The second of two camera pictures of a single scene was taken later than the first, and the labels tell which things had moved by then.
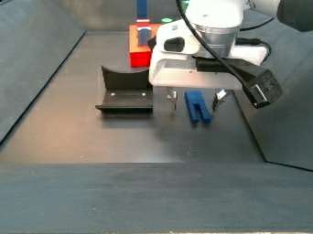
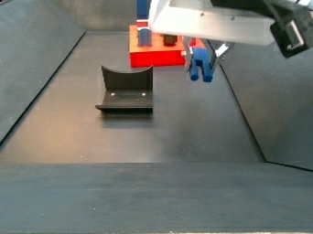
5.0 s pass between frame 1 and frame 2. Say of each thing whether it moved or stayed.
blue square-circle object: moved
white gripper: moved
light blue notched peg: stayed
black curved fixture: stayed
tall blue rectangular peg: stayed
